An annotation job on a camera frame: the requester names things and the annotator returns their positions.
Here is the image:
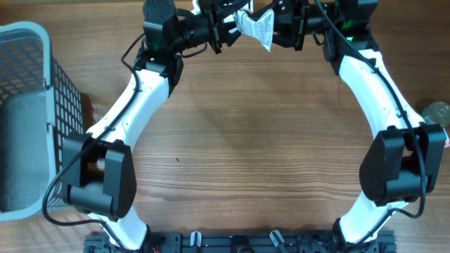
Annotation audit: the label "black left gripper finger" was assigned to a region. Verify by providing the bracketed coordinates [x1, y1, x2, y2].
[226, 30, 241, 47]
[221, 0, 251, 17]

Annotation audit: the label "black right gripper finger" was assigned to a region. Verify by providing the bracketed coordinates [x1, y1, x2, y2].
[272, 33, 295, 48]
[260, 0, 292, 20]

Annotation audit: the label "hex wrench set package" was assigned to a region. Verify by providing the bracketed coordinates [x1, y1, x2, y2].
[233, 8, 275, 52]

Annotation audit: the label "silver tin can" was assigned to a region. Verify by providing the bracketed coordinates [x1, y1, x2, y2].
[422, 101, 449, 127]

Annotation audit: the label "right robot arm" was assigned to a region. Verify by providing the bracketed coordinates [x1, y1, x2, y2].
[252, 1, 446, 252]

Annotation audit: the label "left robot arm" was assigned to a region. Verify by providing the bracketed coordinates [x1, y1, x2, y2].
[58, 0, 252, 252]

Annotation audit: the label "white barcode scanner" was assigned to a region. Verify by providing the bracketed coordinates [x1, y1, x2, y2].
[223, 0, 254, 22]

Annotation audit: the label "grey plastic mesh basket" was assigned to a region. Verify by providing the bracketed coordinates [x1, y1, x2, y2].
[1, 21, 84, 222]

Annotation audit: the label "black left camera cable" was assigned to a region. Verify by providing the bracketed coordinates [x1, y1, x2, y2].
[41, 32, 148, 247]

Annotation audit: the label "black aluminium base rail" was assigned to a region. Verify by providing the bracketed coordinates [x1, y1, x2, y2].
[83, 230, 397, 253]

